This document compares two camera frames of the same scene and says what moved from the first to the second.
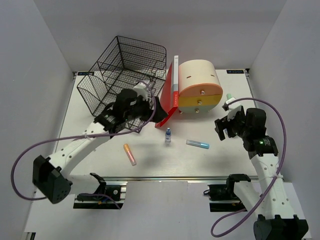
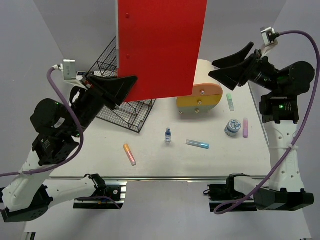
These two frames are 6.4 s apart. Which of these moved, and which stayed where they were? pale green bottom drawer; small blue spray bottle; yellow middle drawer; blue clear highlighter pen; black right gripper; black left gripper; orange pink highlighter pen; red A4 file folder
Moved: black right gripper; black left gripper; red A4 file folder
Stayed: pale green bottom drawer; small blue spray bottle; yellow middle drawer; orange pink highlighter pen; blue clear highlighter pen
